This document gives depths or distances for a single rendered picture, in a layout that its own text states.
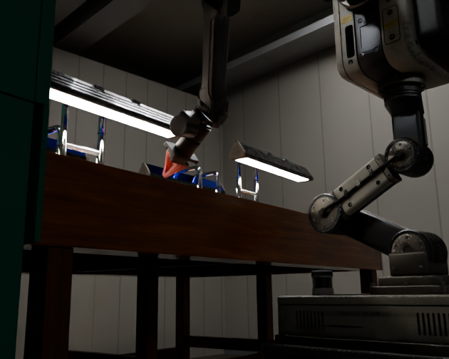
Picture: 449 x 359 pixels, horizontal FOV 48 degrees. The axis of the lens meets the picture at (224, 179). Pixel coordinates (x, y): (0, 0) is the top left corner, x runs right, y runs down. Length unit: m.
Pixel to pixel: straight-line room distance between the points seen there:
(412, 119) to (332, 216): 0.38
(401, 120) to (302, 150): 2.34
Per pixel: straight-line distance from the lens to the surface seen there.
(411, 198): 3.40
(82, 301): 3.55
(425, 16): 1.56
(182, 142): 1.44
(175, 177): 2.59
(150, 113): 1.72
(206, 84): 1.34
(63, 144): 1.69
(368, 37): 1.58
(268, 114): 4.23
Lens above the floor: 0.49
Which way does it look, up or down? 13 degrees up
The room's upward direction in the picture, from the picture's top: 1 degrees counter-clockwise
